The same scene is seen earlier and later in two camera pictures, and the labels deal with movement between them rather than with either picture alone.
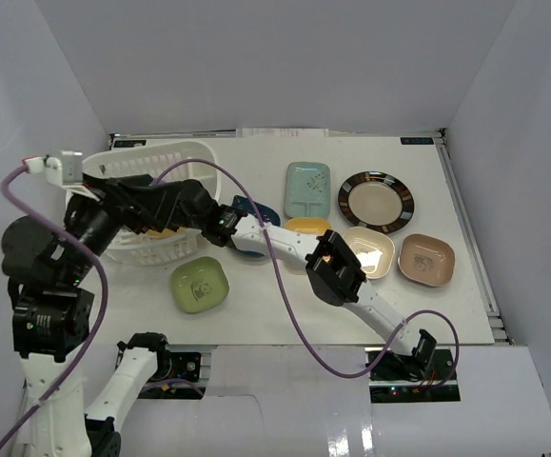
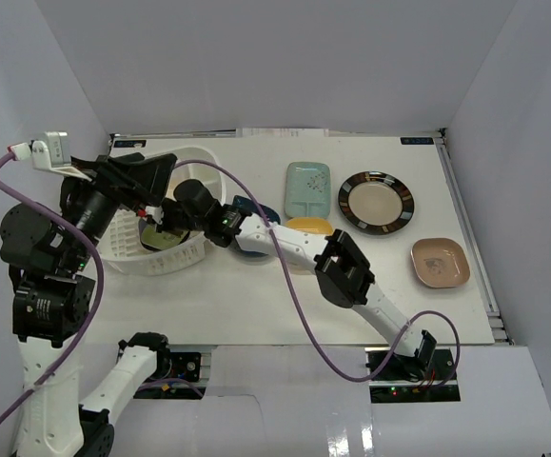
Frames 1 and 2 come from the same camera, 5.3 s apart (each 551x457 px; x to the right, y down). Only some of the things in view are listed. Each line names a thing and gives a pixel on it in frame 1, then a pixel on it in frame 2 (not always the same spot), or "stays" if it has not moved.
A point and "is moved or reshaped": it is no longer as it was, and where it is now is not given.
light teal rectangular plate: [307, 189] stays
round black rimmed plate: [378, 201] stays
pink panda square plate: [426, 260] is moved or reshaped
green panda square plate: [199, 284] to [157, 241]
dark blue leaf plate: [266, 214] stays
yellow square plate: [308, 226] stays
